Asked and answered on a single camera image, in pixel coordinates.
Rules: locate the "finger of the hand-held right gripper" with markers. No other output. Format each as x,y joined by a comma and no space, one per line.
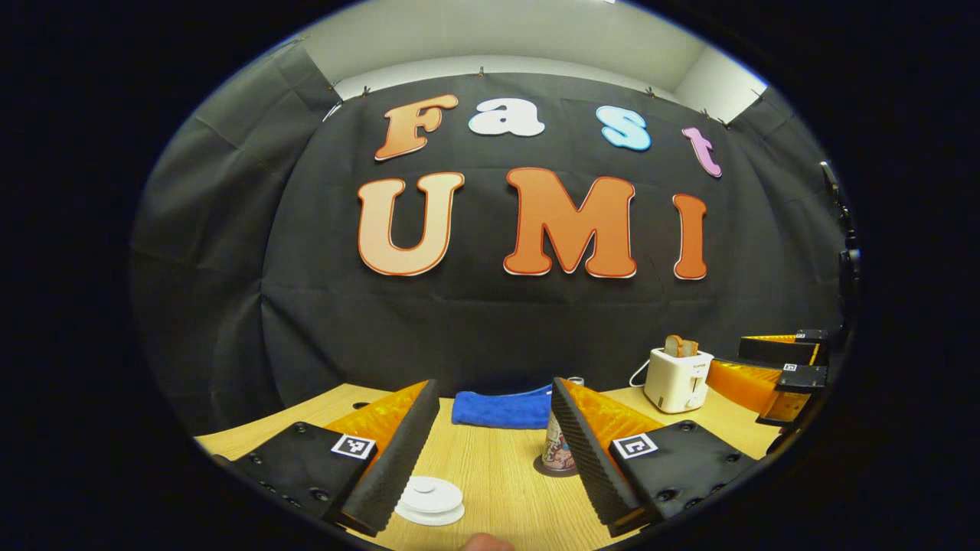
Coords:
777,350
804,377

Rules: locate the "white saucer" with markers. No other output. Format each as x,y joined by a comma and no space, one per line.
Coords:
429,522

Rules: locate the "white teacup lid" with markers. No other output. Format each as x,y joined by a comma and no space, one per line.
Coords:
430,493

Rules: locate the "toast bread slice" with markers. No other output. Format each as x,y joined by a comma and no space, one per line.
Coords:
690,349
673,346

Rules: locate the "blue towel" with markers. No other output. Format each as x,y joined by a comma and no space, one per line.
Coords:
498,409

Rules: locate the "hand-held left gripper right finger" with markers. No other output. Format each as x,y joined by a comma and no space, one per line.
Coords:
586,451

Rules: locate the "dark round coaster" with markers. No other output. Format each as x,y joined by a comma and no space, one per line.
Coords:
547,471

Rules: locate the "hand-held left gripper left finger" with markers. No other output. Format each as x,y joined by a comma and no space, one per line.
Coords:
398,451

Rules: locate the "white toaster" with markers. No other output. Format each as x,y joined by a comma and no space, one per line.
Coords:
674,383

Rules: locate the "black stand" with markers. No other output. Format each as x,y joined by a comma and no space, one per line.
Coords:
848,260

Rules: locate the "silver water bottle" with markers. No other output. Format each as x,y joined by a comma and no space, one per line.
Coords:
557,448

